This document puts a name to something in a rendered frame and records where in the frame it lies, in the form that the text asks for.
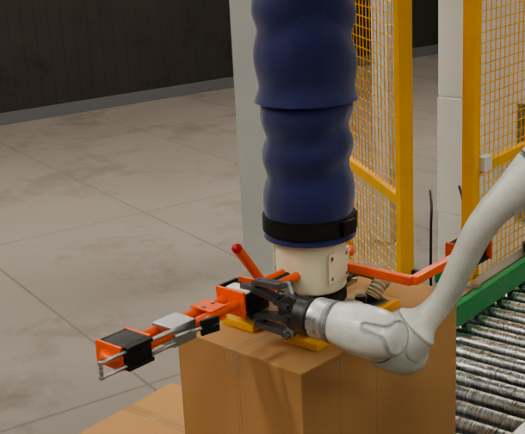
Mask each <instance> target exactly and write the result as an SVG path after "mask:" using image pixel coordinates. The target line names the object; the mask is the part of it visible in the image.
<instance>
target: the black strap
mask: <svg viewBox="0 0 525 434"><path fill-rule="evenodd" d="M356 228H357V210H356V209H355V208H354V207H353V210H352V212H351V213H350V215H349V216H347V217H346V218H343V219H340V220H336V221H332V222H327V223H319V224H288V223H281V222H278V221H274V220H270V219H268V218H267V217H266V215H265V213H264V211H263V212H262V229H263V231H264V232H265V233H267V234H268V235H269V236H270V237H273V238H276V239H282V240H286V241H294V242H318V241H325V240H332V239H339V238H341V237H346V236H348V235H350V234H352V233H355V232H356Z"/></svg>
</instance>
